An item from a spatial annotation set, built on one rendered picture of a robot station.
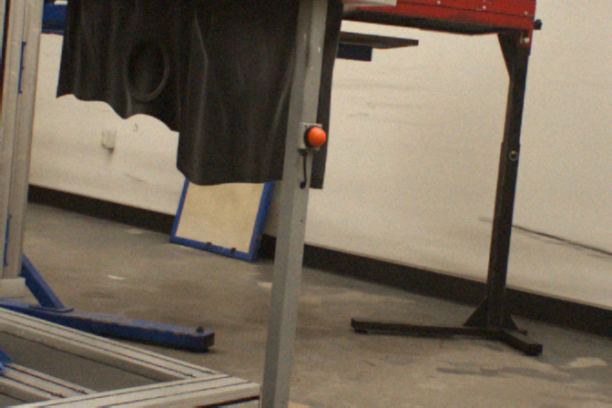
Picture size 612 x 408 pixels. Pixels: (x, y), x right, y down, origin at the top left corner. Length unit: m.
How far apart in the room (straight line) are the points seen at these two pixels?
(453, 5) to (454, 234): 1.34
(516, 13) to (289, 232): 1.68
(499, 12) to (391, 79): 1.37
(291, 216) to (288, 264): 0.09
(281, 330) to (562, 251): 2.30
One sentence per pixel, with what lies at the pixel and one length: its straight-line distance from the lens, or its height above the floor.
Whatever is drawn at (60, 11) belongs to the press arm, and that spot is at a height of 0.90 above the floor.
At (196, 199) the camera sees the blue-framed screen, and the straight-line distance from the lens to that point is 5.77.
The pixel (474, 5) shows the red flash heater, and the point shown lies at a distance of 3.72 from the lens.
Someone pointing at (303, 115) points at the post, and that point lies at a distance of 2.27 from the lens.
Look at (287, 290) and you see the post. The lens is 2.30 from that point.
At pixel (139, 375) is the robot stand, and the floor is 0.21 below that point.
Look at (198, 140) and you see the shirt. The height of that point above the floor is 0.62.
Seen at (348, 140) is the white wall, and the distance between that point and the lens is 5.20.
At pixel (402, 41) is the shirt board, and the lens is 3.67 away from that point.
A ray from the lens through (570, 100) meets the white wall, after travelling 4.48.
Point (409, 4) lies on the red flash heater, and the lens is 3.66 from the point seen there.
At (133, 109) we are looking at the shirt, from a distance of 2.56.
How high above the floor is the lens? 0.70
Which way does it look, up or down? 3 degrees down
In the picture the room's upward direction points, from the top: 6 degrees clockwise
